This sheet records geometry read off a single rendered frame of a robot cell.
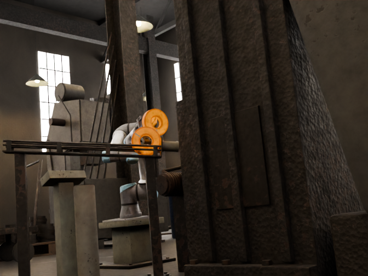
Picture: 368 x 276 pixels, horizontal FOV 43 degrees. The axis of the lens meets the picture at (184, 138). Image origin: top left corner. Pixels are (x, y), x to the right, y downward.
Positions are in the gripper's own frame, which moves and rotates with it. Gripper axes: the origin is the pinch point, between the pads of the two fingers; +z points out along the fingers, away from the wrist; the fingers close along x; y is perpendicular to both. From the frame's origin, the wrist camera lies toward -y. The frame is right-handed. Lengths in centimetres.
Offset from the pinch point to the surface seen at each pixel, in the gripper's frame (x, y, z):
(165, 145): -3.6, -20.3, 8.4
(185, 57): -2.3, 11.1, 44.2
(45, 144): -57, -5, -20
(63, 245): -43, -50, -58
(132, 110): 139, 148, -249
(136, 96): 146, 166, -245
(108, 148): -31.2, -16.0, -2.4
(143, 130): -12.6, -9.8, 5.9
